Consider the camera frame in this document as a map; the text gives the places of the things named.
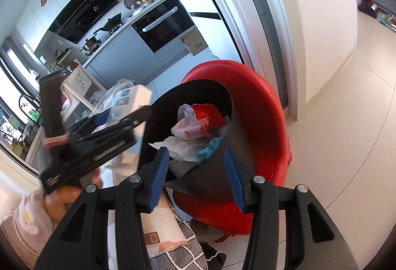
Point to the black wok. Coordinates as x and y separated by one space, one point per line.
109 24

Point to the black kitchen faucet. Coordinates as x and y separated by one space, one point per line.
21 100

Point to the red trash bin, black liner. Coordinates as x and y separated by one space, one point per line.
263 134

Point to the spice rack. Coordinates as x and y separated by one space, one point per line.
66 61

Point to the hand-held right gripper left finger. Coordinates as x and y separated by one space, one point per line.
157 183

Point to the white paper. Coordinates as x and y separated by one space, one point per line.
179 148

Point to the person's left hand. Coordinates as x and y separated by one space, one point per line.
58 202

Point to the pink white crumpled wrapper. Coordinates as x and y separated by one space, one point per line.
185 127

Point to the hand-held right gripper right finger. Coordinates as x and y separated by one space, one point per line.
236 183

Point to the red paper decal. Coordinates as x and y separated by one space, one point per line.
45 1

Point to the steel cooking pot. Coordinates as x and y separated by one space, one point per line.
91 45

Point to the cardboard box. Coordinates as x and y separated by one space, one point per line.
195 42

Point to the black built-in oven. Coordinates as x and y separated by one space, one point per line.
161 25

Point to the person's left forearm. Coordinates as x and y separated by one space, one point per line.
27 220

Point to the black range hood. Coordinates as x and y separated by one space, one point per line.
83 10

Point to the white carton box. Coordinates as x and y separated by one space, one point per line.
133 97

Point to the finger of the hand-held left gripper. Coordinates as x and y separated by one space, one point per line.
117 123
102 149

